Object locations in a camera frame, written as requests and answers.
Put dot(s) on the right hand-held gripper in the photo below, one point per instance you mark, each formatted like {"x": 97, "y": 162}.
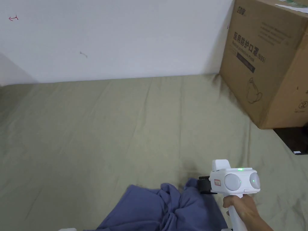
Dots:
{"x": 231, "y": 180}

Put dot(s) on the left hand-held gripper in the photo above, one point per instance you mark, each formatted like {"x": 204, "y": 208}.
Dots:
{"x": 67, "y": 229}

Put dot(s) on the blue garment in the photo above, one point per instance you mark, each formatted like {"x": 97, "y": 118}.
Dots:
{"x": 187, "y": 211}

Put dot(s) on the person's right forearm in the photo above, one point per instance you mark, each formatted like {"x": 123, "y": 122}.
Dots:
{"x": 262, "y": 225}

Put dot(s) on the person's right hand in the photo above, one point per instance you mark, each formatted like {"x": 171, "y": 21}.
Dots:
{"x": 243, "y": 207}

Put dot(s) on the bed with beige sheet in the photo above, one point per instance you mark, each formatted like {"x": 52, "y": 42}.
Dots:
{"x": 96, "y": 134}

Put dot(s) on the brown cardboard carton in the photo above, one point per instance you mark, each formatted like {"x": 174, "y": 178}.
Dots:
{"x": 264, "y": 72}

